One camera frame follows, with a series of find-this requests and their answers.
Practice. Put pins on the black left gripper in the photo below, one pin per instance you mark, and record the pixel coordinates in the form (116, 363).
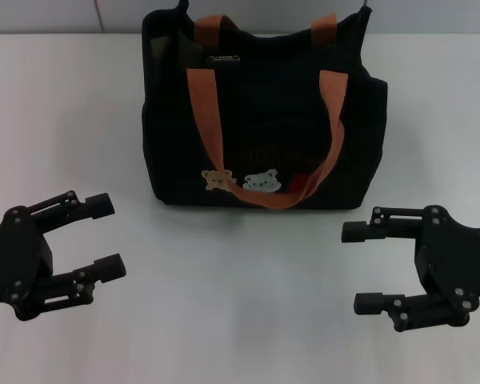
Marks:
(12, 256)

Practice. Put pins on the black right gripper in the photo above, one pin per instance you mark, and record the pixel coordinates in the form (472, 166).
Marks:
(460, 260)

